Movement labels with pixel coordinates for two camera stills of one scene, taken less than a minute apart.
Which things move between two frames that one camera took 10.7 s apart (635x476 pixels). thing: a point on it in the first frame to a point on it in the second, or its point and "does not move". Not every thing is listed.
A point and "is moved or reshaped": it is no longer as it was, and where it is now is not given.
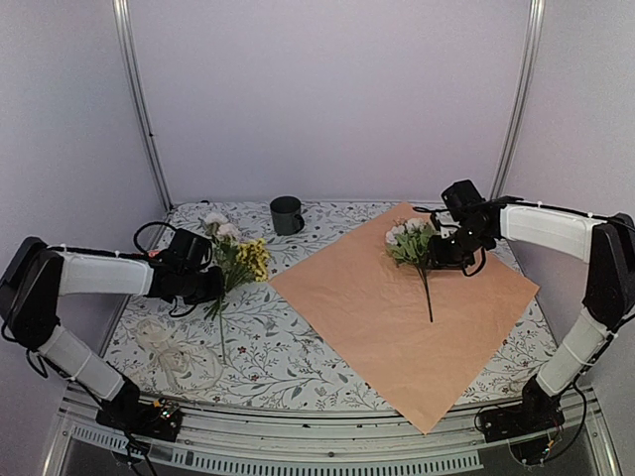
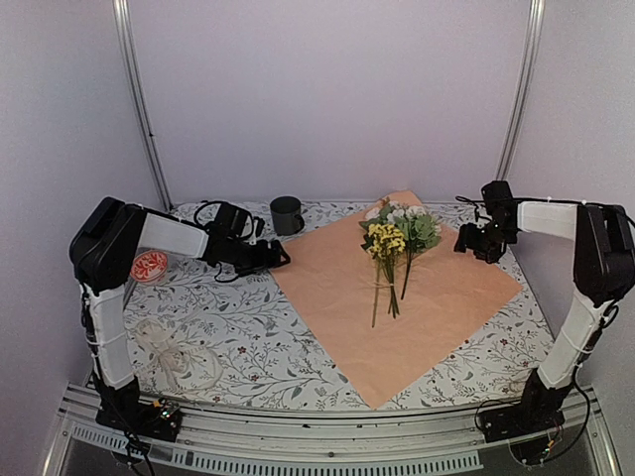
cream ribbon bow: [195, 369] does not move
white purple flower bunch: [225, 236] to [420, 229]
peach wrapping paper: [372, 305] does not move
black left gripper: [216, 290] to [263, 261]
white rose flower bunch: [408, 242] to [387, 212]
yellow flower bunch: [255, 255] is moved or reshaped
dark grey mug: [287, 216] does not move
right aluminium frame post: [536, 34] does not move
